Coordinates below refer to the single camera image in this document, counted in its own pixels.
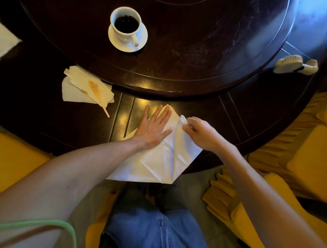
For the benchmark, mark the person's right hand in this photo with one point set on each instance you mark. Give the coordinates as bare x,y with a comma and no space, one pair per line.
204,135

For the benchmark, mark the person's left hand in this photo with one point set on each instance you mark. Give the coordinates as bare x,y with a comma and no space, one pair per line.
152,132

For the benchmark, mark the white cloth napkin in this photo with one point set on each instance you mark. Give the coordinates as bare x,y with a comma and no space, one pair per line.
163,163

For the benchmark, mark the wooden stir stick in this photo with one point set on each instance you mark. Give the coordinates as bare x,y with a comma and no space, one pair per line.
107,113

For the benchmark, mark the white saucer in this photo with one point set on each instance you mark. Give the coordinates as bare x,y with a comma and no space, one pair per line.
117,46

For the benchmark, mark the white coffee cup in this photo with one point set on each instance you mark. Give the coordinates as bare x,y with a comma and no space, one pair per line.
120,37

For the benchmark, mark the person's left forearm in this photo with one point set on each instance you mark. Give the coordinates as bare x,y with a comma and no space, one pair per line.
64,178

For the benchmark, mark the person's right forearm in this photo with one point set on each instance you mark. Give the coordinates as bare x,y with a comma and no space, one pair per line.
260,199

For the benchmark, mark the dark wooden round table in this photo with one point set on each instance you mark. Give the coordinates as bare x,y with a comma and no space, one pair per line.
64,122

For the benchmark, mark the flat cream paper tissue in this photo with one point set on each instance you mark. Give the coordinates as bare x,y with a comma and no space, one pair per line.
70,95

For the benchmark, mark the folded cream paper tissue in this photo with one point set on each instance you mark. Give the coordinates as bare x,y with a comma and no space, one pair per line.
79,76

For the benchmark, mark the dark wooden turntable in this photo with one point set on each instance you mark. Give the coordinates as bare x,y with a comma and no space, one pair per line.
204,38

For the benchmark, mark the cream handheld fan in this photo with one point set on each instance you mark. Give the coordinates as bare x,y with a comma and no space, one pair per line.
287,64

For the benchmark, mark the white tissue pack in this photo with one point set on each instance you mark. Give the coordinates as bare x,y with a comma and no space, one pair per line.
6,39

